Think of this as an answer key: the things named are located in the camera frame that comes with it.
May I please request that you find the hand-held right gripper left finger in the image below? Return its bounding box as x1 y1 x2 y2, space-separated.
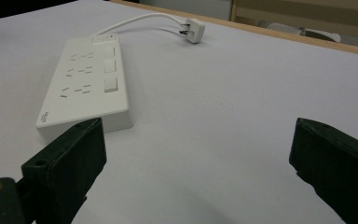
21 117 108 224

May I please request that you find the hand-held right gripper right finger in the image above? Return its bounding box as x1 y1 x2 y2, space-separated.
288 117 358 224

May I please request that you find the white power strip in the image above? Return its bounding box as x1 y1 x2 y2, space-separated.
35 33 135 143

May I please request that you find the white power cable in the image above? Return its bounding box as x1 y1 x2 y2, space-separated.
93 12 187 36

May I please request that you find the white power plug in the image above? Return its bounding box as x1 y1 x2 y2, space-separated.
178 18 206 45

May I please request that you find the white object on shelf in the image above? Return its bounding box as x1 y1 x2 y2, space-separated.
257 20 342 44

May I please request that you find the wooden shelf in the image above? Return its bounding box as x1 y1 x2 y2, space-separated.
228 0 358 50

